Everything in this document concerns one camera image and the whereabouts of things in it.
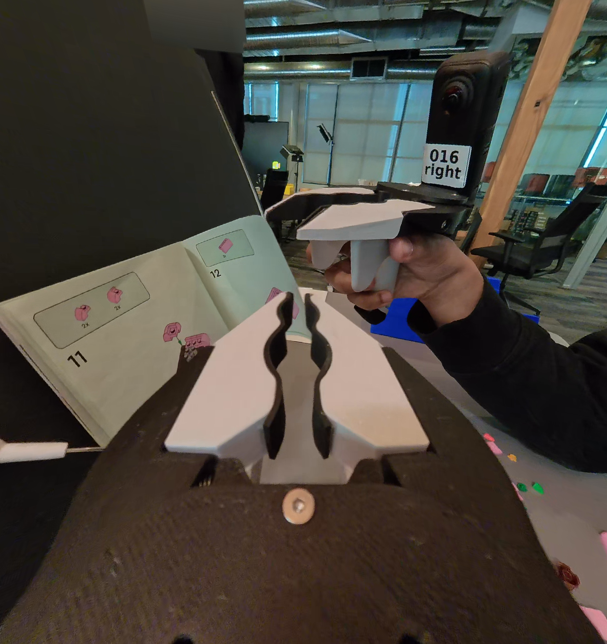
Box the person's right hand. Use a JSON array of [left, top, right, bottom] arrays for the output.
[[306, 234, 485, 328]]

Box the white book stand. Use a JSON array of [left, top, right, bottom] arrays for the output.
[[0, 437, 103, 472]]

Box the person's right forearm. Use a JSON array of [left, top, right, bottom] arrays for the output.
[[408, 274, 607, 475]]

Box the blue storage bin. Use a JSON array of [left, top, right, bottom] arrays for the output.
[[370, 276, 501, 344]]

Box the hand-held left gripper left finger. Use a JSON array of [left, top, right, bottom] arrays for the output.
[[164, 291, 295, 461]]

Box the brick instruction booklet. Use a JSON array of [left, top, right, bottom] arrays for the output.
[[0, 215, 315, 449]]

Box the black monitor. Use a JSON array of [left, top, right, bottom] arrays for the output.
[[243, 121, 289, 177]]

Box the black office chair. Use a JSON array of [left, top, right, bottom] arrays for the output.
[[471, 181, 607, 317]]

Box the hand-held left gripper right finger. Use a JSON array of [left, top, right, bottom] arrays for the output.
[[305, 293, 431, 484]]

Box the wooden pillar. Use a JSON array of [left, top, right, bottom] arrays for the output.
[[472, 0, 593, 252]]

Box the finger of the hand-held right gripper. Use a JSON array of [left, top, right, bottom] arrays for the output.
[[296, 199, 436, 242], [265, 186, 377, 219]]

